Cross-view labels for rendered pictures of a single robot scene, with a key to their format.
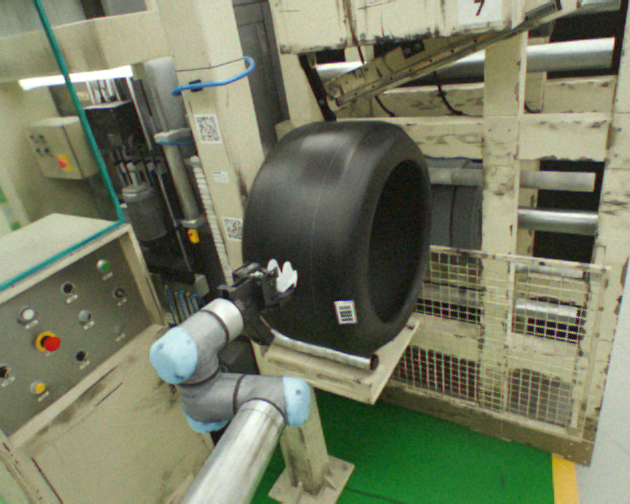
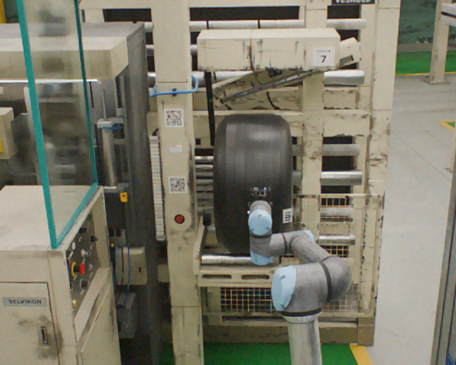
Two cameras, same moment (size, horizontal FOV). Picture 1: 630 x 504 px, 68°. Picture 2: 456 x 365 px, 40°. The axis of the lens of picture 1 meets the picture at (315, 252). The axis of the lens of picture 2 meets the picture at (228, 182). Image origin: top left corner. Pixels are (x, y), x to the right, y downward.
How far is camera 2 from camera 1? 171 cm
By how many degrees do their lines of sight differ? 29
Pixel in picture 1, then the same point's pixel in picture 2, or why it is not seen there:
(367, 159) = (286, 134)
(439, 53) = (291, 76)
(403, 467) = not seen: outside the picture
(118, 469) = not seen: outside the picture
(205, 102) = (176, 101)
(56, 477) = not seen: outside the picture
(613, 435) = (380, 326)
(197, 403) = (267, 246)
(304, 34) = (218, 61)
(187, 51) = (171, 72)
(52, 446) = (85, 346)
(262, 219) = (237, 168)
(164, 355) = (263, 219)
